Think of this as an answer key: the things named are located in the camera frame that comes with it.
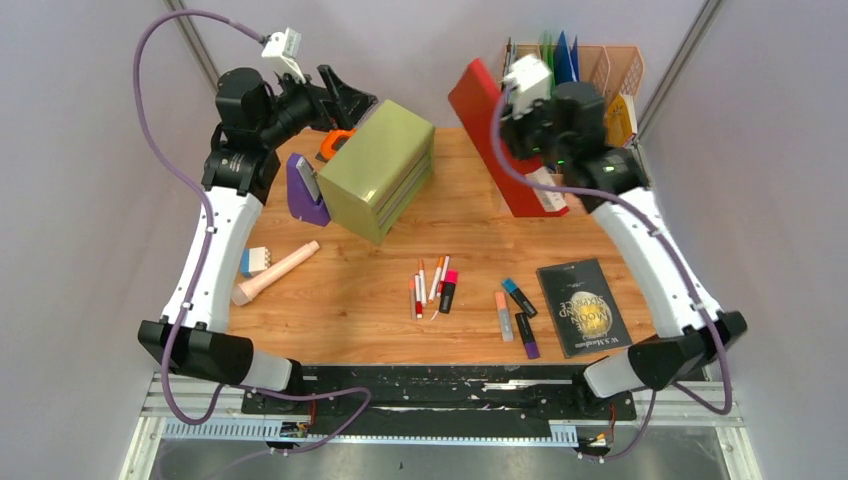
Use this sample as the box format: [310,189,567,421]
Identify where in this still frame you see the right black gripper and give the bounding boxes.
[497,88,570,169]

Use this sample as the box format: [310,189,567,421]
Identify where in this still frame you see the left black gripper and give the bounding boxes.
[258,64,377,148]

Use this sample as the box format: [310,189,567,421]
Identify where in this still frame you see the blue plastic folder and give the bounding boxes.
[553,30,580,85]

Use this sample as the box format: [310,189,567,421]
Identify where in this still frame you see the green plastic folder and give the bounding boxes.
[539,30,554,69]

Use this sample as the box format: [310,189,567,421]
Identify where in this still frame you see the grey clipboard with papers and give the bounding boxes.
[502,37,515,76]

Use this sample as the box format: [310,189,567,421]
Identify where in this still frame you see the red plastic folder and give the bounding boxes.
[448,58,569,218]

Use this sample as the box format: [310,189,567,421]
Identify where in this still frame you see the black paperback book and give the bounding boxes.
[536,259,632,358]

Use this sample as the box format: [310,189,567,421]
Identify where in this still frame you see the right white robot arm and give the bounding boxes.
[489,82,747,418]

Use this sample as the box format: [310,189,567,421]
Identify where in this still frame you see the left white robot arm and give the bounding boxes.
[138,65,377,413]

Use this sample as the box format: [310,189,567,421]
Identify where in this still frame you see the orange tape dispenser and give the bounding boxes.
[315,129,356,163]

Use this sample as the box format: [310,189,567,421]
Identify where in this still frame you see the yellow book in rack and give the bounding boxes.
[605,94,638,148]

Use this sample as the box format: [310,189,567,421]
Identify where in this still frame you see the pink file organizer rack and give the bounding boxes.
[512,43,644,105]

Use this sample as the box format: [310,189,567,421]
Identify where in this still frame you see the green drawer cabinet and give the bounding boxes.
[317,100,435,245]

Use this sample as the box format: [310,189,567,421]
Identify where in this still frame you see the purple stapler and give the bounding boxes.
[286,153,331,227]

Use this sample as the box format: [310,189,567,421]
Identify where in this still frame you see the orange tipped white pen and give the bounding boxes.
[417,259,428,306]

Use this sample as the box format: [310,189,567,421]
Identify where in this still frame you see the blue capped black marker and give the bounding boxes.
[501,278,538,318]

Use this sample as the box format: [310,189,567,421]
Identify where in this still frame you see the red tipped white pen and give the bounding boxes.
[435,255,450,297]

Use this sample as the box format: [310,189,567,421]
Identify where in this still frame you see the white block eraser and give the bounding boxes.
[239,246,271,278]

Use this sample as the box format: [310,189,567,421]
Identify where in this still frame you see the grey thin marker pen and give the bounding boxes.
[408,275,418,320]

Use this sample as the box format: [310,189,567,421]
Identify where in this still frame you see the orange white marker pen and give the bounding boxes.
[427,256,445,303]

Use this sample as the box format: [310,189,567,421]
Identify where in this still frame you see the pink capped black highlighter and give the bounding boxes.
[438,269,459,314]

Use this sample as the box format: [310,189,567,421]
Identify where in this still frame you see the red white marker pen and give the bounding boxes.
[413,274,423,319]

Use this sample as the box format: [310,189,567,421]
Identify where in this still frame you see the orange grey highlighter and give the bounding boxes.
[494,291,514,342]

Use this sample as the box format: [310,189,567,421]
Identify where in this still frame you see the pink cylindrical tube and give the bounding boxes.
[230,240,321,306]

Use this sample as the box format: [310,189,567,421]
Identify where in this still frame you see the purple highlighter marker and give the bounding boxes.
[514,312,540,360]

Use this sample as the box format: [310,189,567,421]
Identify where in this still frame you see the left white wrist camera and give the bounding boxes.
[261,27,306,83]

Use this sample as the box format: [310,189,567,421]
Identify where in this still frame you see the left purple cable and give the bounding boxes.
[132,9,372,458]

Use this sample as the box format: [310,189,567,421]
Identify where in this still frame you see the purple cable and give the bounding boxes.
[132,9,372,458]
[490,86,735,463]

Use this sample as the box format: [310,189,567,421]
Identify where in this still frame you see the black mounting base rail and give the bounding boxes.
[140,362,745,446]

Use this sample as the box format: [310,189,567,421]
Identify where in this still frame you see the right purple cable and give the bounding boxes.
[490,86,735,463]

